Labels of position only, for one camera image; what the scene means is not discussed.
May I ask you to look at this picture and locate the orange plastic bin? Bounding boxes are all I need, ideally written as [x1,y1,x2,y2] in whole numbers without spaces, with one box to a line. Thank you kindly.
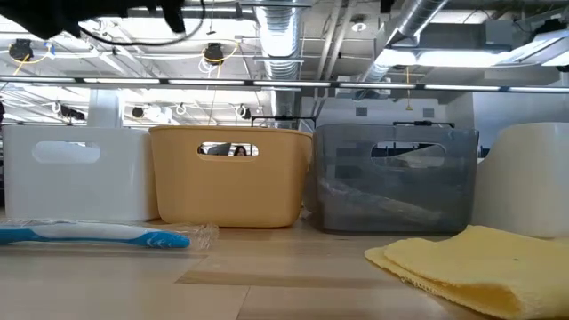
[148,125,314,228]

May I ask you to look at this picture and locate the grey translucent plastic bin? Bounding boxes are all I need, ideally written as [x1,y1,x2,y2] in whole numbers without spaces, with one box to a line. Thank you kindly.
[304,123,480,236]

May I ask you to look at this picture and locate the white plastic bin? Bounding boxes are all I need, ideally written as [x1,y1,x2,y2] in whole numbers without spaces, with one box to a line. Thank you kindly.
[2,124,159,223]
[470,122,569,239]

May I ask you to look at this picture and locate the long ceiling light strip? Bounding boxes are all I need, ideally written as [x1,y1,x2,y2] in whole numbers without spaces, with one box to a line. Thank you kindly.
[0,76,569,93]

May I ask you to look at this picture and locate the yellow hanging plug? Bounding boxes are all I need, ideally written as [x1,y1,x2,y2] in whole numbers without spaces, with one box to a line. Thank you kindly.
[403,66,414,112]

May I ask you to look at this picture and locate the white round column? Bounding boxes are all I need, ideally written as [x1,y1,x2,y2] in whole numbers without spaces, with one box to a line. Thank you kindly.
[86,88,126,129]

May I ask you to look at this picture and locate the ceiling light panel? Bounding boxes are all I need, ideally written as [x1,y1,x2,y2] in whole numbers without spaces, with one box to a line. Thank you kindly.
[377,28,569,70]

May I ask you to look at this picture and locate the blue wrapped toothbrush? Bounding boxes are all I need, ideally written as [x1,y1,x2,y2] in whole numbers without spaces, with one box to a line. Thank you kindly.
[0,220,220,251]

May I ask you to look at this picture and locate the yellow folded cloth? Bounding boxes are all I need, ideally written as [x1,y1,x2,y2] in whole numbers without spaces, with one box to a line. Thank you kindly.
[364,224,569,320]

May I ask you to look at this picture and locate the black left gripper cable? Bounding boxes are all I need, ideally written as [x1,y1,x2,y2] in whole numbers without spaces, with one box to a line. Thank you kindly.
[78,0,206,48]

